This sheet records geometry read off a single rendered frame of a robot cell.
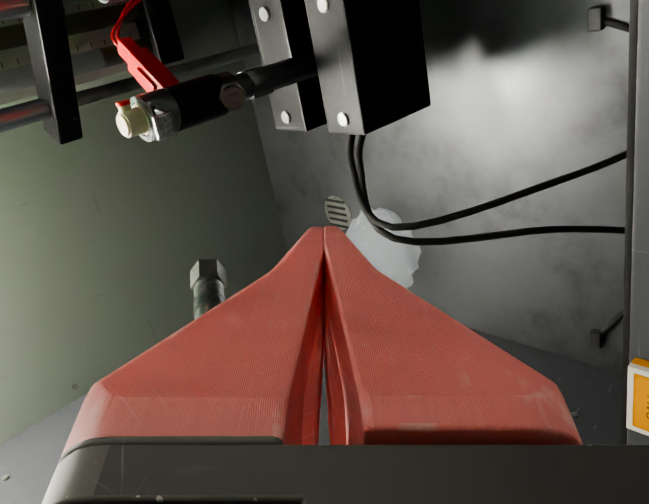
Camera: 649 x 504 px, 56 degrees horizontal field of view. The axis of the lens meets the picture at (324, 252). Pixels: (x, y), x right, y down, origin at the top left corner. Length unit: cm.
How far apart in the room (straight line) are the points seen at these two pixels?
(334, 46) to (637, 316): 26
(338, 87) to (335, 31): 4
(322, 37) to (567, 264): 29
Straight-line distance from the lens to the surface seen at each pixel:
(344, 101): 44
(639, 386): 43
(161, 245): 73
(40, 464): 67
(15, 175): 66
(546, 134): 54
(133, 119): 38
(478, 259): 62
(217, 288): 36
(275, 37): 48
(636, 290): 41
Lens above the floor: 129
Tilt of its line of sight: 36 degrees down
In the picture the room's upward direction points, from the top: 120 degrees counter-clockwise
